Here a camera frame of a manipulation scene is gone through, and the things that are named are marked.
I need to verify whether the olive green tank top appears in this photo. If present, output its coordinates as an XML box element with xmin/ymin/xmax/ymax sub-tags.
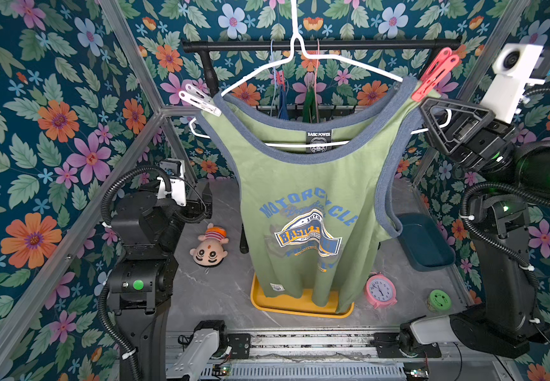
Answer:
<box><xmin>197</xmin><ymin>77</ymin><xmax>423</xmax><ymax>313</ymax></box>

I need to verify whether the yellow plastic tray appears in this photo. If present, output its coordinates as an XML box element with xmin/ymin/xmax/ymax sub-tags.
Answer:
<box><xmin>250</xmin><ymin>276</ymin><xmax>354</xmax><ymax>319</ymax></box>

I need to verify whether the black clothes rack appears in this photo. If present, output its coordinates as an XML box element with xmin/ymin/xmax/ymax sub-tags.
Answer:
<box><xmin>182</xmin><ymin>37</ymin><xmax>462</xmax><ymax>254</ymax></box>

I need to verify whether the pink alarm clock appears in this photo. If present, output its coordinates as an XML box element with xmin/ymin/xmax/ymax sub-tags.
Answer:
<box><xmin>364</xmin><ymin>273</ymin><xmax>397</xmax><ymax>309</ymax></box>

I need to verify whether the white clothespin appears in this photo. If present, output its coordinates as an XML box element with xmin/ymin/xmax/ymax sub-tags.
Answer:
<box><xmin>178</xmin><ymin>84</ymin><xmax>222</xmax><ymax>117</ymax></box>

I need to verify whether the dark teal plastic bin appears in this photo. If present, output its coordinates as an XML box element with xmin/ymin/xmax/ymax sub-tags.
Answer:
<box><xmin>398</xmin><ymin>213</ymin><xmax>456</xmax><ymax>272</ymax></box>

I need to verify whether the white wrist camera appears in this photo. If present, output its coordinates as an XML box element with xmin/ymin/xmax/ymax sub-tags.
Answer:
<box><xmin>157</xmin><ymin>158</ymin><xmax>187</xmax><ymax>206</ymax></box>
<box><xmin>480</xmin><ymin>44</ymin><xmax>550</xmax><ymax>123</ymax></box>

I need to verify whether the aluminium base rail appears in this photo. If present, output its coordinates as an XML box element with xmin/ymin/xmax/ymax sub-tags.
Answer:
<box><xmin>167</xmin><ymin>329</ymin><xmax>505</xmax><ymax>365</ymax></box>

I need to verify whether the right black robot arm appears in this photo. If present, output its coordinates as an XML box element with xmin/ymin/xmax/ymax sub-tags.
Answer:
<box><xmin>398</xmin><ymin>98</ymin><xmax>550</xmax><ymax>358</ymax></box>

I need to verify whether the light blue wire hanger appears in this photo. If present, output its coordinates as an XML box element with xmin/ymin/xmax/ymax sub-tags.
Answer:
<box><xmin>269</xmin><ymin>40</ymin><xmax>278</xmax><ymax>115</ymax></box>

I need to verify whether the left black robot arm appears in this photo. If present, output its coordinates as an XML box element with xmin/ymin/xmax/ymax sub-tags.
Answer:
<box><xmin>98</xmin><ymin>164</ymin><xmax>212</xmax><ymax>380</ymax></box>

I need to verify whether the blue tank top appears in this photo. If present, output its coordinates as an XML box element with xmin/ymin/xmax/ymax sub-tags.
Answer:
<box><xmin>276</xmin><ymin>88</ymin><xmax>289</xmax><ymax>120</ymax></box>

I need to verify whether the red clothespin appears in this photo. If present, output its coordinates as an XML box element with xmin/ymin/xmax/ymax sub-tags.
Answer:
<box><xmin>411</xmin><ymin>48</ymin><xmax>460</xmax><ymax>103</ymax></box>

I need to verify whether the white wire hanger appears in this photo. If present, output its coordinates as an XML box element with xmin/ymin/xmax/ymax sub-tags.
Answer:
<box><xmin>184</xmin><ymin>1</ymin><xmax>449</xmax><ymax>149</ymax></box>

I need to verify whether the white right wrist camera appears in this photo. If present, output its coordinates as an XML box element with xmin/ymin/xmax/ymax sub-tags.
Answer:
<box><xmin>480</xmin><ymin>44</ymin><xmax>550</xmax><ymax>123</ymax></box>

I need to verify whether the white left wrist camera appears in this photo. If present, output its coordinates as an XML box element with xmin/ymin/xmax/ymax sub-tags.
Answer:
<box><xmin>157</xmin><ymin>158</ymin><xmax>187</xmax><ymax>206</ymax></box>

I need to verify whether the pink clothespin on blue top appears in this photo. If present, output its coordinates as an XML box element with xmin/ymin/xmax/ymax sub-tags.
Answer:
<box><xmin>273</xmin><ymin>71</ymin><xmax>286</xmax><ymax>89</ymax></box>

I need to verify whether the green tape roll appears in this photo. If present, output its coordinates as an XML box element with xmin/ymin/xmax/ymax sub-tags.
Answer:
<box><xmin>427</xmin><ymin>289</ymin><xmax>452</xmax><ymax>312</ymax></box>

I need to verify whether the plush doll toy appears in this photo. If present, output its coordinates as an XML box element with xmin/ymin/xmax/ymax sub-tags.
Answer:
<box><xmin>190</xmin><ymin>223</ymin><xmax>230</xmax><ymax>268</ymax></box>

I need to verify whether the white ventilation grille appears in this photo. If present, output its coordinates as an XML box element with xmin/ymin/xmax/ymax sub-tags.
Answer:
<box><xmin>199</xmin><ymin>363</ymin><xmax>407</xmax><ymax>380</ymax></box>

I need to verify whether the pink wire hanger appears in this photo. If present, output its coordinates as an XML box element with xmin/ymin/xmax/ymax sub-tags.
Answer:
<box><xmin>313</xmin><ymin>39</ymin><xmax>320</xmax><ymax>123</ymax></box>

